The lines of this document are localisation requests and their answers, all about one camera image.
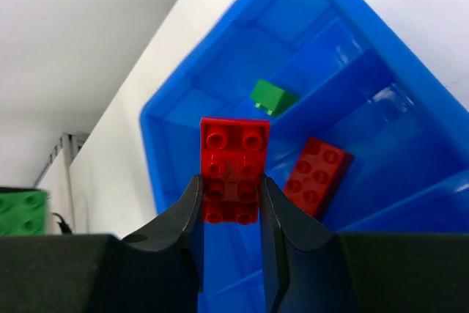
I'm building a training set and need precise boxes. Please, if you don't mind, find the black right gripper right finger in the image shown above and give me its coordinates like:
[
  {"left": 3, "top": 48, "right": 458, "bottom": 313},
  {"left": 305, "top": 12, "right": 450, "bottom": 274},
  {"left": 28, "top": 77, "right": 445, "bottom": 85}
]
[{"left": 260, "top": 176, "right": 468, "bottom": 312}]

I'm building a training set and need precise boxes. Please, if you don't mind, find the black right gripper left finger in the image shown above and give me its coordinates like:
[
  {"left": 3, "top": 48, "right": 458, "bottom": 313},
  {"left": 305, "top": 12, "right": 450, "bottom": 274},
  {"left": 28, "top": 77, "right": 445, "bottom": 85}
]
[{"left": 1, "top": 175, "right": 204, "bottom": 312}]

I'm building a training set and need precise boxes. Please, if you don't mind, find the red long lego brick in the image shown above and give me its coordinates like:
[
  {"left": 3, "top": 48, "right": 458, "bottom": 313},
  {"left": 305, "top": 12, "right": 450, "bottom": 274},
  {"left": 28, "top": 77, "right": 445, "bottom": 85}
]
[{"left": 283, "top": 137, "right": 354, "bottom": 221}]

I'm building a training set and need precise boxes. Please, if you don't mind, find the red lego plate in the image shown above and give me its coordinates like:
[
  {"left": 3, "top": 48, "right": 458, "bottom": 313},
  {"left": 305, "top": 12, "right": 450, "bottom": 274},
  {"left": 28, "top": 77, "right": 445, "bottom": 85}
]
[{"left": 200, "top": 117, "right": 270, "bottom": 225}]

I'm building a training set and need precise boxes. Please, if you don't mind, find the green square lego brick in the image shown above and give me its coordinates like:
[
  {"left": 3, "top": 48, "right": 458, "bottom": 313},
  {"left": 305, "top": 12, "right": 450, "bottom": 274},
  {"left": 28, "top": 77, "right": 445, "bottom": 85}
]
[{"left": 251, "top": 79, "right": 299, "bottom": 117}]

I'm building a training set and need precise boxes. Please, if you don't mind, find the blue plastic sorting bin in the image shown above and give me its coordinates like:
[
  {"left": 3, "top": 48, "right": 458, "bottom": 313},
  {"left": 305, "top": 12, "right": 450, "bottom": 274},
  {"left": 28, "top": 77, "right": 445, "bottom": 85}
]
[{"left": 140, "top": 0, "right": 468, "bottom": 312}]

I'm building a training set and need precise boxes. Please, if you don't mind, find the green lego baseplate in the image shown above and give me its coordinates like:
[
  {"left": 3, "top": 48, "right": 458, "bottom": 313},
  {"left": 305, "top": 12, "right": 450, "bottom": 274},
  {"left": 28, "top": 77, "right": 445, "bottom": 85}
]
[{"left": 1, "top": 186, "right": 50, "bottom": 237}]

